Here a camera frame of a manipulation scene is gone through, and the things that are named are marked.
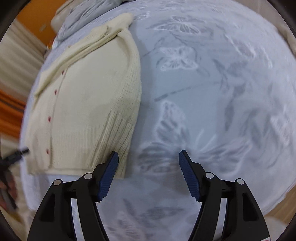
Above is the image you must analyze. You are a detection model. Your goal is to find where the cream knit cardigan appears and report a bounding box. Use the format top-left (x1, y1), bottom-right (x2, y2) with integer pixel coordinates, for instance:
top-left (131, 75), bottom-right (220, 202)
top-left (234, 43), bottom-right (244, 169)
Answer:
top-left (25, 13), bottom-right (142, 179)

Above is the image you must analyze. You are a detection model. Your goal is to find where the orange curtain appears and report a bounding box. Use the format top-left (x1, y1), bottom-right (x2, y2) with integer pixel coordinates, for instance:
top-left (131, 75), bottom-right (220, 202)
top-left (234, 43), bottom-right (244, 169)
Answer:
top-left (0, 90), bottom-right (26, 139)

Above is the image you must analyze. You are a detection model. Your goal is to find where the cream curtain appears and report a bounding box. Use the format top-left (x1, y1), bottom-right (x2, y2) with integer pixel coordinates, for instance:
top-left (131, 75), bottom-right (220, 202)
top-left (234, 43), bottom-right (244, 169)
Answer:
top-left (1, 20), bottom-right (46, 102)

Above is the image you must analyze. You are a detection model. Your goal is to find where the butterfly print bed sheet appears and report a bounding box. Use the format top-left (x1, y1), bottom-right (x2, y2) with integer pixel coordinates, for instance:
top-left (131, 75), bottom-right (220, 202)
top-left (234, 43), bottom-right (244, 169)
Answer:
top-left (19, 0), bottom-right (296, 241)

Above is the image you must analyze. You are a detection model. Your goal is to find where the beige padded headboard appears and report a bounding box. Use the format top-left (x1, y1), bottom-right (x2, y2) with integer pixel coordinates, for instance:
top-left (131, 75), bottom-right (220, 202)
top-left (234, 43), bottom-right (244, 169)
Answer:
top-left (51, 0), bottom-right (81, 34)

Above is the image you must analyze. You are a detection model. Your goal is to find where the grey crumpled duvet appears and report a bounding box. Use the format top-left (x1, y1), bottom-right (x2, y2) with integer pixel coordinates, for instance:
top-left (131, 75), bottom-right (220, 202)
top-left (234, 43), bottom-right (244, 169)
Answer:
top-left (56, 0), bottom-right (124, 42)

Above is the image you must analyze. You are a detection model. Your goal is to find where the beige folded garment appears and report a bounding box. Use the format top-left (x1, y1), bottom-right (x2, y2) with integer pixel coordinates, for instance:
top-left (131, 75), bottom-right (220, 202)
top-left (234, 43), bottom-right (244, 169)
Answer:
top-left (275, 22), bottom-right (296, 56)

